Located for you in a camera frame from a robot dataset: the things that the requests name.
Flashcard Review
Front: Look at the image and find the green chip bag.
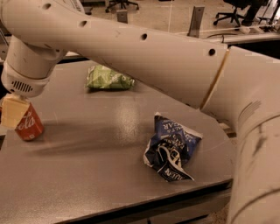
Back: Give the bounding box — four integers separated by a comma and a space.
87, 65, 135, 90

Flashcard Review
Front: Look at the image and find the black office chair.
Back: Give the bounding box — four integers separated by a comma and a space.
213, 0, 280, 27
105, 0, 139, 13

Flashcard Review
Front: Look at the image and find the white shoe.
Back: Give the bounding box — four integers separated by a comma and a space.
240, 26, 250, 34

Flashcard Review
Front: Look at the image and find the red Coca-Cola can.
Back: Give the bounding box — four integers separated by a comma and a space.
16, 104, 44, 141

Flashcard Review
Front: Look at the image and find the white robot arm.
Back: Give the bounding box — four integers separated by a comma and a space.
0, 0, 280, 224

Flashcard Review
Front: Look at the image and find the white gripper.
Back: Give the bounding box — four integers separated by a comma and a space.
1, 36, 67, 130

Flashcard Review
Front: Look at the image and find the black office chair centre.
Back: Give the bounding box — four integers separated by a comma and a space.
105, 0, 139, 13

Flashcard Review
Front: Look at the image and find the black office chair right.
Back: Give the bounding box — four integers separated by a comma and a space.
213, 0, 280, 27

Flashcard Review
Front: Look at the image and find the metal glass bracket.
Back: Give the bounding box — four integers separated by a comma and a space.
116, 10, 128, 24
187, 6, 205, 38

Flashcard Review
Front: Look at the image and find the metal glass bracket right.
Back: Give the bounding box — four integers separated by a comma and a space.
187, 6, 205, 38

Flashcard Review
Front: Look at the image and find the metal glass bracket middle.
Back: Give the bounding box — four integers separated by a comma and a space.
116, 10, 128, 24

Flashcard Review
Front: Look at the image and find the blue chip bag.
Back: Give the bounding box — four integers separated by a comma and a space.
143, 112, 203, 182

